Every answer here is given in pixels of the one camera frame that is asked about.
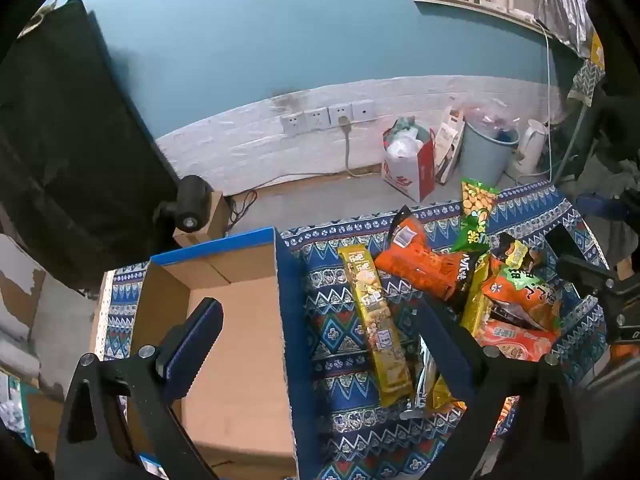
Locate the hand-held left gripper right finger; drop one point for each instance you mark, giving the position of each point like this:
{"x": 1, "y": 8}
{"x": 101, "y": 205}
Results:
{"x": 445, "y": 340}

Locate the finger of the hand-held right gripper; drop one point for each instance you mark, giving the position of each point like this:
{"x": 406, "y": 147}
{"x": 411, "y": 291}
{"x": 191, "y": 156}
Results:
{"x": 585, "y": 272}
{"x": 552, "y": 240}

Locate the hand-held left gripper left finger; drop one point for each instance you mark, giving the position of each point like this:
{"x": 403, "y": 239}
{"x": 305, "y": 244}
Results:
{"x": 192, "y": 355}

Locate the cardboard box with blue rim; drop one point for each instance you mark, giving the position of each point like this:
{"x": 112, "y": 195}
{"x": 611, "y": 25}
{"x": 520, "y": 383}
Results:
{"x": 235, "y": 340}

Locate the orange snack packet white print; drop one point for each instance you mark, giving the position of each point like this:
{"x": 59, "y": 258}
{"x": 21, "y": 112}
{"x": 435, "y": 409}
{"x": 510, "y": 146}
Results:
{"x": 515, "y": 340}

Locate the small yellow orange snack packet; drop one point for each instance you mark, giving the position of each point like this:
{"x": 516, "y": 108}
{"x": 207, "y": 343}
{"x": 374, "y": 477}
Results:
{"x": 520, "y": 252}

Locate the silver foil snack packet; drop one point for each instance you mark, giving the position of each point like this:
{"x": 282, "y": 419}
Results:
{"x": 425, "y": 385}

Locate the narrow yellow snack packet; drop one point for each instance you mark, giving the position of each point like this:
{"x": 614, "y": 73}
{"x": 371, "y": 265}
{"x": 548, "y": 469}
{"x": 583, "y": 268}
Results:
{"x": 475, "y": 300}

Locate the orange snack packet green label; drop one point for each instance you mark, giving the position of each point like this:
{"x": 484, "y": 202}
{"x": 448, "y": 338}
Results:
{"x": 525, "y": 295}

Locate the long yellow snack packet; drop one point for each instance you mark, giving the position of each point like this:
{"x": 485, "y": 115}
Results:
{"x": 372, "y": 315}

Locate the dark clothing pile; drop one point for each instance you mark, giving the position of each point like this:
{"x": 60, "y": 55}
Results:
{"x": 610, "y": 180}

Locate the orange snack packet black end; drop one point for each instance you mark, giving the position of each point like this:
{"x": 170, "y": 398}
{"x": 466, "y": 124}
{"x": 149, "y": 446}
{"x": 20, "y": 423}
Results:
{"x": 420, "y": 260}

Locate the white electric kettle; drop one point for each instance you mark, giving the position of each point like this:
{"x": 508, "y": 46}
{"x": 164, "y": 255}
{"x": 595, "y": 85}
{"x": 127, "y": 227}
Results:
{"x": 531, "y": 147}

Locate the blue-grey waste bin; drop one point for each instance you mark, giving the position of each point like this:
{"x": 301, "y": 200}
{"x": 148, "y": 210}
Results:
{"x": 482, "y": 155}

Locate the blue patterned tablecloth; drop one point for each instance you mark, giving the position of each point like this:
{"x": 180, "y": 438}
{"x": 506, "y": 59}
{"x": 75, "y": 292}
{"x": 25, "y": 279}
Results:
{"x": 330, "y": 280}

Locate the white and brown paper bag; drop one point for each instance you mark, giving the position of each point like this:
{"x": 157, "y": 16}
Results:
{"x": 447, "y": 140}

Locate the red and white paper bag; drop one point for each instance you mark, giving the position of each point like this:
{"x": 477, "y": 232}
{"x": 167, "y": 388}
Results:
{"x": 415, "y": 175}

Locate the grey patterned cloth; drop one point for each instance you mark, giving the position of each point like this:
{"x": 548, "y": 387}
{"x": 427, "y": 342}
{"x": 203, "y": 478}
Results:
{"x": 586, "y": 82}

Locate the silver foil sheet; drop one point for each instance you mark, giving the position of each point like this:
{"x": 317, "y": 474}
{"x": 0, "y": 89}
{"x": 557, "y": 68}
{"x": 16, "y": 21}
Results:
{"x": 562, "y": 5}

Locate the black hanging cloth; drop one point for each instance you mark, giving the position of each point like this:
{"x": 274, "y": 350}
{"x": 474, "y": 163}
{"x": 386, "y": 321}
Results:
{"x": 65, "y": 150}

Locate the white wall socket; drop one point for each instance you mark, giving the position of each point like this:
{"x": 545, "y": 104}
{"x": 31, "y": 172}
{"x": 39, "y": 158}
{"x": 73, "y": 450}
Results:
{"x": 291, "y": 123}
{"x": 316, "y": 119}
{"x": 336, "y": 112}
{"x": 363, "y": 110}

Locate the wall shelf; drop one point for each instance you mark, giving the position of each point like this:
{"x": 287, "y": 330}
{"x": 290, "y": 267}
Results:
{"x": 470, "y": 5}

